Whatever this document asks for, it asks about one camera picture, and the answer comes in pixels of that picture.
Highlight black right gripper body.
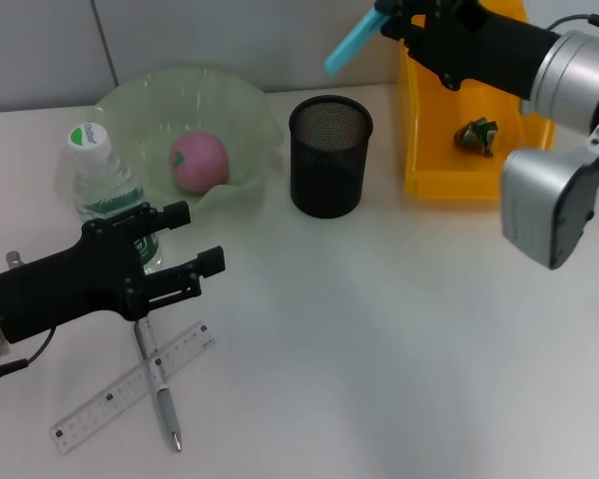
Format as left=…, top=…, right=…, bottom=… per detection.
left=380, top=0, right=564, bottom=100

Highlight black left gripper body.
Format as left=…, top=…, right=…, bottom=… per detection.
left=0, top=218, right=155, bottom=345

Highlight blue safety scissors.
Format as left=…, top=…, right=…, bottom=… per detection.
left=324, top=7, right=384, bottom=77

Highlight pink toy peach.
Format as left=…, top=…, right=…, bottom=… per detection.
left=169, top=130, right=230, bottom=194

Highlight green plastic wrapper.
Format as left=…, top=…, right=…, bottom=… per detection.
left=452, top=115, right=500, bottom=159

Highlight clear green-label water bottle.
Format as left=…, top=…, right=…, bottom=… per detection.
left=65, top=122, right=165, bottom=276

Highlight clear plastic ruler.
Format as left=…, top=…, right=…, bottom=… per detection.
left=51, top=320, right=219, bottom=454

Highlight pale green wavy fruit plate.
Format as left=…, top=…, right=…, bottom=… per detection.
left=93, top=67, right=286, bottom=221

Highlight black mesh pen holder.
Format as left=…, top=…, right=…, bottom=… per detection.
left=288, top=95, right=374, bottom=220

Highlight silver ballpoint pen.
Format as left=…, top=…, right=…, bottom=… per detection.
left=133, top=318, right=185, bottom=454

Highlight yellow plastic bin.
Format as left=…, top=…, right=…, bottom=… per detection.
left=397, top=0, right=556, bottom=201

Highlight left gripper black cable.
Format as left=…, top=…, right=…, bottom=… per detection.
left=0, top=326, right=57, bottom=384

